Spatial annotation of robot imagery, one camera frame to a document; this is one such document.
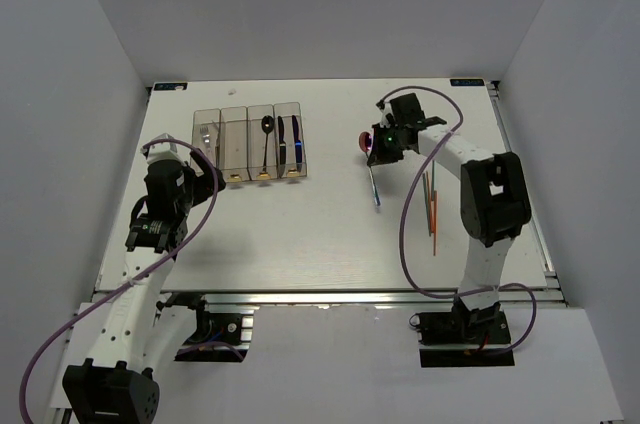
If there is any fork with pink handle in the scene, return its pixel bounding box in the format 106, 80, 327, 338
199, 125, 216, 164

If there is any iridescent rainbow spoon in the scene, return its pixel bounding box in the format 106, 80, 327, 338
358, 131, 381, 208

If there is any black knife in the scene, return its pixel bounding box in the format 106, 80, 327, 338
277, 116, 287, 178

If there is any black spoon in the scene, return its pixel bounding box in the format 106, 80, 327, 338
259, 115, 274, 177

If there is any iridescent blue knife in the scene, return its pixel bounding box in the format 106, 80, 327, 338
291, 115, 303, 174

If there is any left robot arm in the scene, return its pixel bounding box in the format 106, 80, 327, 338
62, 143, 225, 423

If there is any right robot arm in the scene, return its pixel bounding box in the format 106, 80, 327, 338
367, 86, 532, 343

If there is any smoky clear container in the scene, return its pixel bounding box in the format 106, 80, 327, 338
274, 102, 307, 179
220, 107, 249, 184
192, 108, 222, 168
247, 105, 277, 181

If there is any blue label sticker right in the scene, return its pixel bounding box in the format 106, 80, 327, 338
449, 78, 485, 87

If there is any blue label sticker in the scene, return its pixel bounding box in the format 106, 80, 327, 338
449, 78, 485, 87
153, 82, 188, 92

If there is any blue label sticker left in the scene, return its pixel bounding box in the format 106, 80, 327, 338
153, 82, 188, 92

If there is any orange chopstick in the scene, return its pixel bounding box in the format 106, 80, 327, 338
427, 197, 435, 236
432, 192, 438, 257

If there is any white front panel board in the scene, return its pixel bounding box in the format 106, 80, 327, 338
47, 301, 626, 424

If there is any aluminium table edge rail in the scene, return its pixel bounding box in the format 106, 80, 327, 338
89, 288, 566, 309

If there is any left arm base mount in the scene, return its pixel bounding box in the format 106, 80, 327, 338
156, 292, 248, 363

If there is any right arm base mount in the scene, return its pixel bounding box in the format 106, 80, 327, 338
408, 311, 515, 369

